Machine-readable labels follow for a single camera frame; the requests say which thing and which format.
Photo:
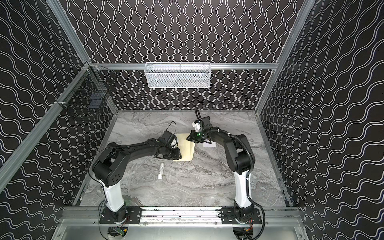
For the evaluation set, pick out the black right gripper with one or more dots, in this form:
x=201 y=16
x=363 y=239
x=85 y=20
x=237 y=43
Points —
x=195 y=137

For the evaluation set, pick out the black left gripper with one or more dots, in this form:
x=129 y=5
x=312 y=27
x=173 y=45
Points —
x=173 y=153

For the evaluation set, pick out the cream envelope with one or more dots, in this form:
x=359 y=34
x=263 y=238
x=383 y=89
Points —
x=187 y=148

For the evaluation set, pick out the white paper letter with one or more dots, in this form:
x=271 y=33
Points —
x=209 y=144

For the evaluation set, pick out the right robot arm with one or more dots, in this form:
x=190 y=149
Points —
x=239 y=156

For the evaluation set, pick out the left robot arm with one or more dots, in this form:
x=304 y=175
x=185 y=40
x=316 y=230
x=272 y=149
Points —
x=112 y=164

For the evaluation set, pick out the white glue stick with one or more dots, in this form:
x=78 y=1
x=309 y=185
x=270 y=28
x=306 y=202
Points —
x=161 y=171

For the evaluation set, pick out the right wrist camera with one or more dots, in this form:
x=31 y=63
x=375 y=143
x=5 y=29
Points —
x=197 y=126

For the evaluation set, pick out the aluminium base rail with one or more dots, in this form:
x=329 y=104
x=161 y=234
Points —
x=179 y=217

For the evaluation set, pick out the white wire mesh basket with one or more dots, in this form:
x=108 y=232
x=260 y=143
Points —
x=178 y=75

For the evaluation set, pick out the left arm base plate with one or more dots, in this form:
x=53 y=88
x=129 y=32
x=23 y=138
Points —
x=125 y=215

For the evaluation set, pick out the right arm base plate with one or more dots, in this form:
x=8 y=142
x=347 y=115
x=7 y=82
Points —
x=235 y=215

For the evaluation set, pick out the black wire basket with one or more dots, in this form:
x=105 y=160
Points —
x=89 y=98

